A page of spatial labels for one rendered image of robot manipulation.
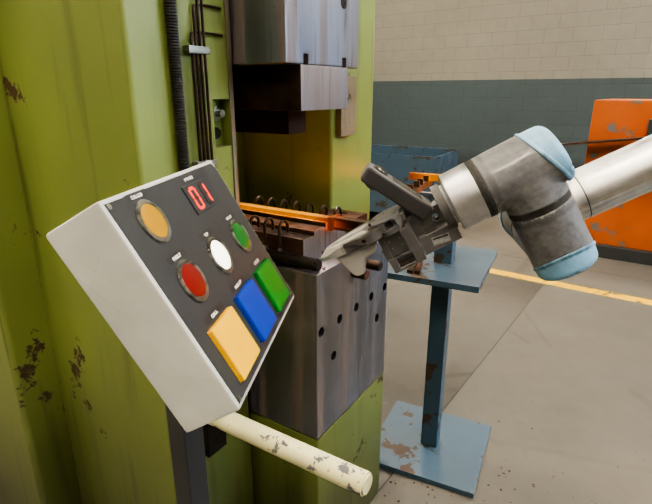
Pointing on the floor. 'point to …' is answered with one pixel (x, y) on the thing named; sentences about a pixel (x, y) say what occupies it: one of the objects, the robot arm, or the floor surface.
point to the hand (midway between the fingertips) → (325, 252)
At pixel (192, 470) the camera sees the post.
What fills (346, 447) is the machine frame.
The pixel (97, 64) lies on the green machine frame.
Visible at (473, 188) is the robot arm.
